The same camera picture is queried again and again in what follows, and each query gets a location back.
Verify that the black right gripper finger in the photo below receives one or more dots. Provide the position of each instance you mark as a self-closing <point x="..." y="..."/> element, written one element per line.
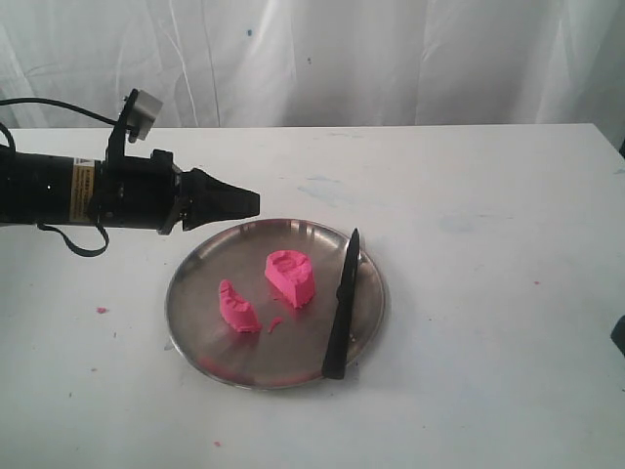
<point x="617" y="335"/>

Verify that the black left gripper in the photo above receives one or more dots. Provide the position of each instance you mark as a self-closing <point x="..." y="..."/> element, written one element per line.
<point x="142" y="193"/>

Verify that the pink clay lump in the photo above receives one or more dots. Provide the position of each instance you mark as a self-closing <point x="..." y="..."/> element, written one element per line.
<point x="291" y="273"/>

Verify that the small pink clay piece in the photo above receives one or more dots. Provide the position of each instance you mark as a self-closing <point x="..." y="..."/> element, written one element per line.
<point x="237" y="312"/>

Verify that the black serrated knife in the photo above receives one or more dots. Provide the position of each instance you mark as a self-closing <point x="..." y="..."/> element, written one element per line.
<point x="335" y="359"/>

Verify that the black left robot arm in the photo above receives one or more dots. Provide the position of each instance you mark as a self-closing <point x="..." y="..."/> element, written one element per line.
<point x="40" y="189"/>

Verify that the round steel plate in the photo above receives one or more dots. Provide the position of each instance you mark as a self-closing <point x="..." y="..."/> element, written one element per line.
<point x="289" y="349"/>

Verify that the white backdrop curtain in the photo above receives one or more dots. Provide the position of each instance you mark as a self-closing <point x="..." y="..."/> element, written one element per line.
<point x="323" y="63"/>

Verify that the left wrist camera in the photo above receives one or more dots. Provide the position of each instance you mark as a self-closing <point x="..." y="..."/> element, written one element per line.
<point x="138" y="114"/>

